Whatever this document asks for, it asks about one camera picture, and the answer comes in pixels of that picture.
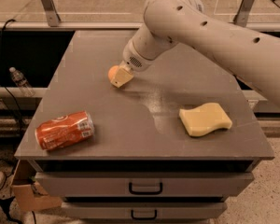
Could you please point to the drawer black handle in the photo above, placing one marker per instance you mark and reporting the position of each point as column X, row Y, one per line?
column 145, row 189
column 144, row 215

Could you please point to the grey drawer cabinet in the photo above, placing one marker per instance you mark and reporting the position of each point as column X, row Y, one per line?
column 140, row 138

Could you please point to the left metal bracket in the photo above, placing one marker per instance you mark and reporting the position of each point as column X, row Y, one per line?
column 52, row 16

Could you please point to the clear plastic water bottle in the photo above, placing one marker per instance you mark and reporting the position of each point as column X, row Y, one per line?
column 21, row 82

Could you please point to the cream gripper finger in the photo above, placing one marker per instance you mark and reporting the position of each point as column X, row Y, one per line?
column 124, row 75

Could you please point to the orange fruit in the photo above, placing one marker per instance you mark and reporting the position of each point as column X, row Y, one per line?
column 113, row 72

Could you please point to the cardboard box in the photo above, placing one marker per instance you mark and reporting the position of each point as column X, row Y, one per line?
column 30, row 195

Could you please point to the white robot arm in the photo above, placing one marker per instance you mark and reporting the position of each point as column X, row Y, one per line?
column 250, row 56

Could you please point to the yellow sponge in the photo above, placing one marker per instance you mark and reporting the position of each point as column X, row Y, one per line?
column 204, row 119

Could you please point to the upper drawer black handle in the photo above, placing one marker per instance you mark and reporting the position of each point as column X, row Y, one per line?
column 145, row 189

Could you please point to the right metal bracket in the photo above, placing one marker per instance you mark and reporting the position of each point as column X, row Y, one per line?
column 242, row 15

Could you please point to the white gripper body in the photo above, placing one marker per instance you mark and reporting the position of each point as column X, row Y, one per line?
column 132, row 57

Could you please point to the lower drawer black handle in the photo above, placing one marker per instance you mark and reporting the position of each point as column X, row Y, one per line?
column 144, row 215

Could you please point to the metal bracket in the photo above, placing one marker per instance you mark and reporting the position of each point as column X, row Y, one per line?
column 242, row 15
column 52, row 16

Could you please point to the red coke can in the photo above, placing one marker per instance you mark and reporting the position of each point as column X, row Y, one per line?
column 64, row 131

